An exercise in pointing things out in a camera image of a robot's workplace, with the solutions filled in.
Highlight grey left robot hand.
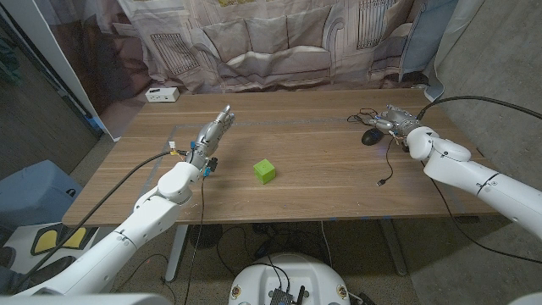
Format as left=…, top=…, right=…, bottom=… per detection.
left=185, top=104, right=236, bottom=170

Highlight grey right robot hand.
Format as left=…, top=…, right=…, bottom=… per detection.
left=367, top=104, right=423, bottom=143

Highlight black computer mouse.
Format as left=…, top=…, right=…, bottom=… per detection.
left=361, top=128, right=385, bottom=147

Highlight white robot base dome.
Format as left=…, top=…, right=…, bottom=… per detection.
left=228, top=252, right=351, bottom=305

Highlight green cube block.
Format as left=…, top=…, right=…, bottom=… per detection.
left=252, top=158, right=277, bottom=186

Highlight white power strip box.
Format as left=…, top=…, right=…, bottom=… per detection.
left=144, top=86, right=180, bottom=103

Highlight black round floor fan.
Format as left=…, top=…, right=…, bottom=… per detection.
left=189, top=224, right=224, bottom=250

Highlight printed sofa backdrop cloth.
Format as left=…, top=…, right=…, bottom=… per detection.
left=36, top=0, right=486, bottom=141

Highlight white table leg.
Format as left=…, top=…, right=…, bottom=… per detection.
left=163, top=224, right=190, bottom=283

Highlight grey table leg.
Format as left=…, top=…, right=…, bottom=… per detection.
left=379, top=219, right=409, bottom=277

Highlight white leaning panel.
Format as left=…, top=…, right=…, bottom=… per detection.
left=0, top=0, right=122, bottom=142

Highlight black electronics module with antenna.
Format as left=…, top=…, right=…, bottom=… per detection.
left=268, top=286, right=307, bottom=305

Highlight blue-grey plastic bin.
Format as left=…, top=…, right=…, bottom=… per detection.
left=0, top=159, right=84, bottom=232

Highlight white mat with yellow shapes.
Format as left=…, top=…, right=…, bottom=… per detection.
left=8, top=222, right=98, bottom=272

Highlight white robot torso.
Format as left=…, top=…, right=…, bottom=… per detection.
left=0, top=291, right=542, bottom=305

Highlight dark green cloth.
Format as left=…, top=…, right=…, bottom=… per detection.
left=0, top=37, right=22, bottom=86

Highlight person in blue jeans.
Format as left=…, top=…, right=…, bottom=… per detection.
left=0, top=247, right=18, bottom=293

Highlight black mouse cable with plug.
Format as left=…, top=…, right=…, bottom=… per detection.
left=346, top=108, right=395, bottom=187

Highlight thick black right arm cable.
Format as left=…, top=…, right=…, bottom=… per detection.
left=416, top=95, right=542, bottom=121

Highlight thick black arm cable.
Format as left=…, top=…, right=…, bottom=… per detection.
left=10, top=150, right=190, bottom=294
left=416, top=95, right=542, bottom=121

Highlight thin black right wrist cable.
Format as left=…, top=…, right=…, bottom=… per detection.
left=421, top=160, right=542, bottom=265

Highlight tangled black floor cables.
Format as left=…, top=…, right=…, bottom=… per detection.
left=215, top=222, right=335, bottom=276

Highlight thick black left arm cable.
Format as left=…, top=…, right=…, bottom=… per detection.
left=10, top=150, right=190, bottom=294

